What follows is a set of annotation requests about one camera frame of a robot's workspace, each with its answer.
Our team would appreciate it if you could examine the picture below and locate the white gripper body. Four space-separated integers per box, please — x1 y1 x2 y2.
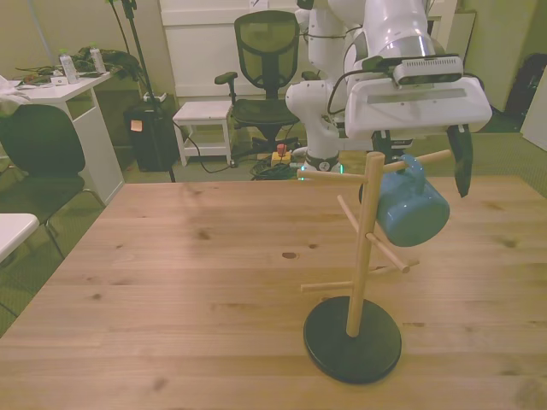
344 75 494 140

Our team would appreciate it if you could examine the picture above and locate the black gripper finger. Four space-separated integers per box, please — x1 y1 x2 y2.
446 125 474 199
360 130 391 208

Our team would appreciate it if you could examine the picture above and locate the blue enamel mug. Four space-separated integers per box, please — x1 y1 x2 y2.
374 154 451 249

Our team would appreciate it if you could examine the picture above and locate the wooden mug tree black base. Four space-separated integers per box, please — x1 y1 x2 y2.
297 149 453 385

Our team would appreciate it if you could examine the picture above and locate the white board panel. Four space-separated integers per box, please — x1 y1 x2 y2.
518 67 547 151

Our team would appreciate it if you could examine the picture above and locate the yellow emergency stop button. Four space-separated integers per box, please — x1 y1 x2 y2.
270 143 294 168

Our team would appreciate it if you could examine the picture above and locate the black mesh office chair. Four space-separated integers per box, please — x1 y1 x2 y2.
214 10 321 149

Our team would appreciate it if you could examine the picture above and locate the white step stool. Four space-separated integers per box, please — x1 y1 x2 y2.
172 100 236 168

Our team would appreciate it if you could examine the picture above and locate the white cabinet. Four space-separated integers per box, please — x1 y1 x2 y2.
161 0 314 100

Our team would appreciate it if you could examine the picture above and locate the black computer tower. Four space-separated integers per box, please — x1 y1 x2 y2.
123 104 180 173

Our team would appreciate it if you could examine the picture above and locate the black tripod stand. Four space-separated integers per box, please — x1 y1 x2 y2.
104 0 178 184

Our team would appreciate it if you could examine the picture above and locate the white desk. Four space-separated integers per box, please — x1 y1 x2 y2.
15 70 126 204

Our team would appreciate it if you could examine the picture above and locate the camouflage cloth pile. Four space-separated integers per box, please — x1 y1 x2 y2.
70 47 141 80

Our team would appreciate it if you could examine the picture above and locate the clear plastic bottle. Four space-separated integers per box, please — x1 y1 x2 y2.
88 45 106 75
58 48 80 85

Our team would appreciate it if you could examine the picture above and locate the black plastic side chair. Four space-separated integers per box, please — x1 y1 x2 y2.
0 103 107 319

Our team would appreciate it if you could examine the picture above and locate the white cloth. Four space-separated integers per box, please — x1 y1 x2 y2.
0 74 32 117

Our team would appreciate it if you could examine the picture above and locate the white folding table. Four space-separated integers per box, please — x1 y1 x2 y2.
0 212 40 264

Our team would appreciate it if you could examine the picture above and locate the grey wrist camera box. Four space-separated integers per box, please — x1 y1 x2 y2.
361 54 464 91

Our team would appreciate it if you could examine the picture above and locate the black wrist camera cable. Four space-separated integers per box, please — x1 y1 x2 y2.
326 63 373 127

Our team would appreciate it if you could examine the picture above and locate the green and black cable bundle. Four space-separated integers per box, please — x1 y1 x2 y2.
249 160 301 182

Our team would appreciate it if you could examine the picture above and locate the black power cable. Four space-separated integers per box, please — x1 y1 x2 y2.
182 126 234 174

